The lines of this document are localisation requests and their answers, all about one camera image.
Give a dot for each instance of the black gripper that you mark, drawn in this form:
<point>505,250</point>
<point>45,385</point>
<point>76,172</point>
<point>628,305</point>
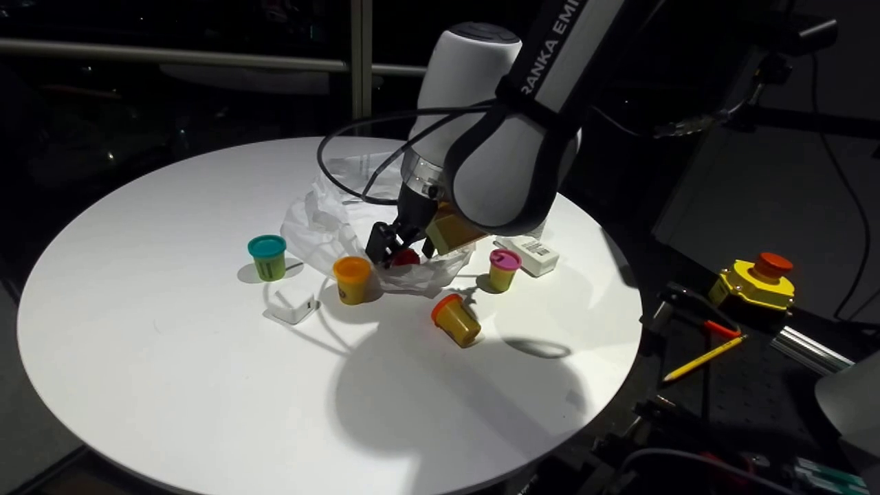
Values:
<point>415,218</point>

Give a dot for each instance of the yellow tub orange lid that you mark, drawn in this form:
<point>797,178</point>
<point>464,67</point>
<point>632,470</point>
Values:
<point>354,277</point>

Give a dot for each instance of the yellow tub orange-red lid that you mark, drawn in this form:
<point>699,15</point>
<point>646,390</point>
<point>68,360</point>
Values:
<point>459,319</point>

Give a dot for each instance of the yellow tub magenta lid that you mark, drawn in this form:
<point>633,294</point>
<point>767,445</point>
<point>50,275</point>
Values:
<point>503,266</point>

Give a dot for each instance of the yellow tub teal lid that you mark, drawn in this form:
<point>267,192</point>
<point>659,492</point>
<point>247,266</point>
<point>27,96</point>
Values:
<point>267,254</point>

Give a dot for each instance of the robot arm white silver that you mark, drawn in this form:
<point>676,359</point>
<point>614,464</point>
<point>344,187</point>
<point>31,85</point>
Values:
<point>512,118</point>

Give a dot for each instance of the white plastic bag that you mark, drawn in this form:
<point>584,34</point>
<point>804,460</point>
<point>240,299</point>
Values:
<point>320,224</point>

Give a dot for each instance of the metal window railing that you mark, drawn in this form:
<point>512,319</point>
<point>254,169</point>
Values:
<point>184,55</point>

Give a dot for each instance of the small red connector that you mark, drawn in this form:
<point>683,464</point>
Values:
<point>723,331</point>

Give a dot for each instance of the yellow emergency stop button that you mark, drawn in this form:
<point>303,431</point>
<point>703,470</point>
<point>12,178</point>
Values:
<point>753,284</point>

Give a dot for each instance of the dark grey panel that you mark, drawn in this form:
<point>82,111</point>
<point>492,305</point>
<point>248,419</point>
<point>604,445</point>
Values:
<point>779,202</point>

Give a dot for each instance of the aluminium profile bar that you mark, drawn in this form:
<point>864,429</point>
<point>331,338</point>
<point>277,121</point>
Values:
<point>812,348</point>

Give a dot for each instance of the black clamp stand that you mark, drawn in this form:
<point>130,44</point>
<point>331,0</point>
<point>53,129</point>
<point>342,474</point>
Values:
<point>798,70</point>

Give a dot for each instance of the light grey rounded object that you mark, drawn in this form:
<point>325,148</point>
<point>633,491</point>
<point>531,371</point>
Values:
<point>857,401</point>

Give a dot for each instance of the teal object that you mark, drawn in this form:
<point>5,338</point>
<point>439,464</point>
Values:
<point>828,480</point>

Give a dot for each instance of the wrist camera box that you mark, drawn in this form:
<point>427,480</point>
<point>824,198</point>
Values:
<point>456,228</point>

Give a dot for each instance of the vertical window post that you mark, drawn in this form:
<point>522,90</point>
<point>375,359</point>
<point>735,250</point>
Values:
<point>361,55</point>

